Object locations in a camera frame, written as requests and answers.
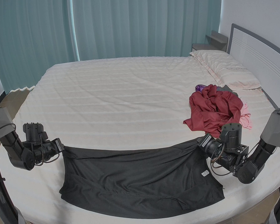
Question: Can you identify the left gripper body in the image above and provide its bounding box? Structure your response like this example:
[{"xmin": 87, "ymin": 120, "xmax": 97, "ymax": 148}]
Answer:
[{"xmin": 42, "ymin": 138, "xmax": 64, "ymax": 160}]

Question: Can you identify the black polo shirt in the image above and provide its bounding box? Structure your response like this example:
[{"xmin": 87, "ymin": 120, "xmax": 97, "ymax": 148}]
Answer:
[{"xmin": 59, "ymin": 138, "xmax": 225, "ymax": 219}]

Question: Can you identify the dark red garment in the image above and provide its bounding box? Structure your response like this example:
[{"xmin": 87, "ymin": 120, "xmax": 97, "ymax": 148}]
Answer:
[{"xmin": 183, "ymin": 84, "xmax": 244, "ymax": 139}]

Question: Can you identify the black cable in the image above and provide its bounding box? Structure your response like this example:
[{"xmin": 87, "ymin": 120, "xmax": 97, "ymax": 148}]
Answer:
[
  {"xmin": 35, "ymin": 153, "xmax": 61, "ymax": 166},
  {"xmin": 0, "ymin": 123, "xmax": 16, "ymax": 138},
  {"xmin": 210, "ymin": 158, "xmax": 232, "ymax": 176}
]

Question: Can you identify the cream pillow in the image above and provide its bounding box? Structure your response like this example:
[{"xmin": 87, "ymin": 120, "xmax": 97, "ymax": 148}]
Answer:
[{"xmin": 189, "ymin": 50, "xmax": 262, "ymax": 90}]

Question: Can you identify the blue-green curtain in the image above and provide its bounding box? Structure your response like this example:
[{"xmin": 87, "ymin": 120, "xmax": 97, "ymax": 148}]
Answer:
[
  {"xmin": 0, "ymin": 0, "xmax": 80, "ymax": 95},
  {"xmin": 71, "ymin": 0, "xmax": 222, "ymax": 61}
]

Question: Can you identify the grey garment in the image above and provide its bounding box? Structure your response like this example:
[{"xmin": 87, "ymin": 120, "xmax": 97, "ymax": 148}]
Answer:
[{"xmin": 216, "ymin": 85, "xmax": 239, "ymax": 97}]

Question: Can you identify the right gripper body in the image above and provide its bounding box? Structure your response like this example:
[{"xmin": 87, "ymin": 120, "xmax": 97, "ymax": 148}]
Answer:
[{"xmin": 198, "ymin": 133, "xmax": 223, "ymax": 159}]

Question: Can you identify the pink garment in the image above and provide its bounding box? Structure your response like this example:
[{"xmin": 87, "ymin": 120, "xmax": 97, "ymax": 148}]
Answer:
[{"xmin": 238, "ymin": 102, "xmax": 253, "ymax": 130}]

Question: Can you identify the grey bedside table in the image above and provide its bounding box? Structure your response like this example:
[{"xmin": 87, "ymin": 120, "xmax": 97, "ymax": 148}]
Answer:
[{"xmin": 192, "ymin": 30, "xmax": 229, "ymax": 53}]

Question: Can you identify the bed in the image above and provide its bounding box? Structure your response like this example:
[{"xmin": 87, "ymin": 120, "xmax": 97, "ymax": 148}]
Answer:
[{"xmin": 0, "ymin": 23, "xmax": 280, "ymax": 224}]

